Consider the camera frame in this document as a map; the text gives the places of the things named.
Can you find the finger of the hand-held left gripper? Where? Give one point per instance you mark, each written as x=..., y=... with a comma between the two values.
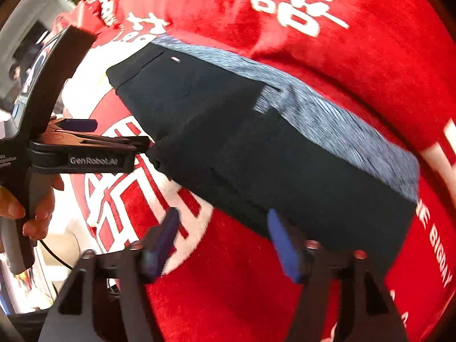
x=117, y=142
x=82, y=125

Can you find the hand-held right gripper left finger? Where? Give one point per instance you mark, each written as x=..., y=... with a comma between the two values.
x=162, y=245

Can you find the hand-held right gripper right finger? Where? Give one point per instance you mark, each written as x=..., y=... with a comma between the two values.
x=285, y=249

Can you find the dark navy pants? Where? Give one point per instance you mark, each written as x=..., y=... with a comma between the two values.
x=267, y=156

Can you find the person's left hand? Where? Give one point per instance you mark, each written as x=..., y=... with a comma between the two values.
x=37, y=213

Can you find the red printed blanket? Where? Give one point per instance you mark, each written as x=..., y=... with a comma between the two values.
x=356, y=60

